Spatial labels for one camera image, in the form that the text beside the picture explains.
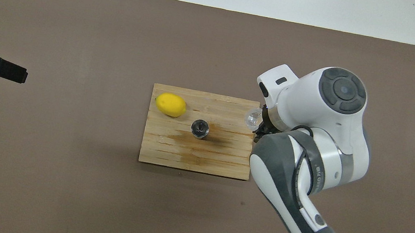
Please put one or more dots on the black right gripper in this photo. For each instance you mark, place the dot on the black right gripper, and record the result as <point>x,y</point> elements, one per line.
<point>267,125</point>

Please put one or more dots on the small clear glass cup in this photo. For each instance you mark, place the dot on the small clear glass cup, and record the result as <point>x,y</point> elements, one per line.
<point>252,118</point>

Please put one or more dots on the steel double jigger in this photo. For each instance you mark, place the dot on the steel double jigger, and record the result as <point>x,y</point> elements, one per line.
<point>199,128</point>

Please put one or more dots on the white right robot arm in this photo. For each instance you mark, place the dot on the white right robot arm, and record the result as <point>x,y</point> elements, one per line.
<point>337,112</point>

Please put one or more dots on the brown table mat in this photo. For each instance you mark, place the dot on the brown table mat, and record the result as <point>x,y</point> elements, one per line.
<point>40,148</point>

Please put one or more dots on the yellow lemon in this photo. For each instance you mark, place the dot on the yellow lemon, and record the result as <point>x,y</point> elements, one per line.
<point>170,105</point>

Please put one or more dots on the wooden cutting board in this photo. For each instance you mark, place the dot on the wooden cutting board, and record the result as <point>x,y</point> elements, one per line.
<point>169,148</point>

